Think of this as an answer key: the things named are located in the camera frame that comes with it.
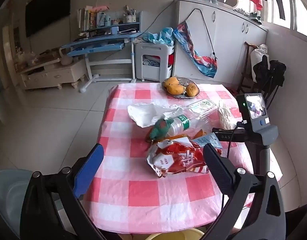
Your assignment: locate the blue crumpled cloth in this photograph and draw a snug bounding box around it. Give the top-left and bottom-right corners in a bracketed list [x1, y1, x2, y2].
[143, 27, 176, 47]

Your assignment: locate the black television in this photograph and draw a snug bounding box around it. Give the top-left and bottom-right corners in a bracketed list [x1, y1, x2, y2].
[25, 0, 71, 37]

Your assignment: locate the white pen holder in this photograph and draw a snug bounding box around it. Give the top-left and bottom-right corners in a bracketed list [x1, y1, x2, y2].
[122, 5, 137, 23]

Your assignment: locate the row of books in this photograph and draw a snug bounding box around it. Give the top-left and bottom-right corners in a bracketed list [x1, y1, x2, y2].
[77, 6, 105, 32]

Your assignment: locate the white bag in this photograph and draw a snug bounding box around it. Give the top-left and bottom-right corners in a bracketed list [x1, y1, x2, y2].
[250, 44, 270, 67]

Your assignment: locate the pink white checkered tablecloth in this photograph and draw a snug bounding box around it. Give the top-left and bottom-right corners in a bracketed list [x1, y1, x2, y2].
[82, 82, 282, 234]

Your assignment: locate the white jug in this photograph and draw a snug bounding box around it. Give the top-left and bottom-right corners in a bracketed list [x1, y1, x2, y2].
[59, 48, 74, 66]

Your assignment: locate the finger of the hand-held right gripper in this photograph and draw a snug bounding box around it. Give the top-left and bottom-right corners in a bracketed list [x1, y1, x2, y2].
[212, 127, 248, 142]

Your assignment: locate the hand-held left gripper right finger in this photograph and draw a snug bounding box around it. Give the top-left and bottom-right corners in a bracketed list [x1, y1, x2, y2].
[202, 144, 286, 240]

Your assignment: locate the grey-blue chair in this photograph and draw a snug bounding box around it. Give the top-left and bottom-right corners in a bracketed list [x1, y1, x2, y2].
[0, 169, 66, 240]

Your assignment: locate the stained white crumpled napkin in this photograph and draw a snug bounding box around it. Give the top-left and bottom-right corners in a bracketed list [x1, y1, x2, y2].
[217, 100, 237, 130]

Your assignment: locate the pink plush toy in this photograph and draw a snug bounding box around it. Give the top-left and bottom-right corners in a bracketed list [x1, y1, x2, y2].
[91, 5, 111, 13]

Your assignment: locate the clear plastic packet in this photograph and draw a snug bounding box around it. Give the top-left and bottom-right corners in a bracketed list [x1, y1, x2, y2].
[187, 99, 219, 117]

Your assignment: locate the rough-skinned yellow mango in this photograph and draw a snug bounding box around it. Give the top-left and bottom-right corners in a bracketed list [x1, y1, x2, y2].
[185, 84, 198, 97]

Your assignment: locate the yellow bin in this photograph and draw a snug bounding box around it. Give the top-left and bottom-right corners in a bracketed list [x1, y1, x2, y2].
[143, 231, 206, 240]

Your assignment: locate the cream television cabinet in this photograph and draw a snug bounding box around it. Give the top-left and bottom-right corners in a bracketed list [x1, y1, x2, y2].
[18, 60, 87, 90]

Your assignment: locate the clear bottle with green label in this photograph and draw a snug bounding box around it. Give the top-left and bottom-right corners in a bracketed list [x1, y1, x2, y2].
[166, 114, 211, 138]

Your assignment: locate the light blue packet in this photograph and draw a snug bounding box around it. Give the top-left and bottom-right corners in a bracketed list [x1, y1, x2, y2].
[192, 132, 222, 150]

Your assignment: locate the white cabinet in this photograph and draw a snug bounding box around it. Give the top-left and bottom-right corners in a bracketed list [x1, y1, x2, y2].
[172, 0, 269, 85]

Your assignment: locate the large white tissue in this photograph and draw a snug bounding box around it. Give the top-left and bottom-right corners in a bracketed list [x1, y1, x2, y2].
[127, 102, 184, 128]

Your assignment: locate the woven fruit basket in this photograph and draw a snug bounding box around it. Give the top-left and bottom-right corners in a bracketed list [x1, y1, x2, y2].
[161, 77, 200, 99]

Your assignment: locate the wooden chair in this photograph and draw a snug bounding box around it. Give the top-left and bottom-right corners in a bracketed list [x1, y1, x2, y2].
[237, 41, 269, 95]

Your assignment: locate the colourful hanging bag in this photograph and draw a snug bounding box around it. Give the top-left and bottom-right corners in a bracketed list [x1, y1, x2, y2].
[173, 21, 218, 78]

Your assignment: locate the red snack bag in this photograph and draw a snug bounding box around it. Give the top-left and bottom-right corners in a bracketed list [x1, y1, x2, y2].
[146, 137, 209, 178]

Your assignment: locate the black cable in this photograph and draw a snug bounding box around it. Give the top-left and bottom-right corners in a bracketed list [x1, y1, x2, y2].
[222, 120, 247, 209]

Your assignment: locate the white storage stool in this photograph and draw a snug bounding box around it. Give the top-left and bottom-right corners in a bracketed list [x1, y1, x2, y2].
[135, 42, 175, 82]

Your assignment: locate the blue study desk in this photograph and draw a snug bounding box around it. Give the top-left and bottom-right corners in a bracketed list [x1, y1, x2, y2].
[61, 11, 144, 93]

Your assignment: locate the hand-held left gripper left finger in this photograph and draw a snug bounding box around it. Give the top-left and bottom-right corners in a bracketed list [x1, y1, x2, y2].
[20, 144, 114, 240]

